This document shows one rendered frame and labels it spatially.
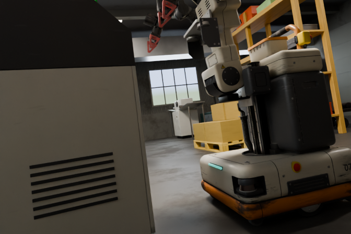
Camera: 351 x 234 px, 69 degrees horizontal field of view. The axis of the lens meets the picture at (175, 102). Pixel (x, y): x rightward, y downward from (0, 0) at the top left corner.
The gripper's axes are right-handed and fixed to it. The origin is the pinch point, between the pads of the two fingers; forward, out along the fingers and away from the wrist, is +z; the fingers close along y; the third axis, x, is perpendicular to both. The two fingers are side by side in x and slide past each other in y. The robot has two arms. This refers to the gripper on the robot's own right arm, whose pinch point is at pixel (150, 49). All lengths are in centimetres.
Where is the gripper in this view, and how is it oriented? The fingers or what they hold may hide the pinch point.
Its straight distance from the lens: 167.1
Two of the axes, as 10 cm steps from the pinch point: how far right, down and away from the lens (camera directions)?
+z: -3.2, 9.3, -1.8
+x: 9.2, 3.5, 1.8
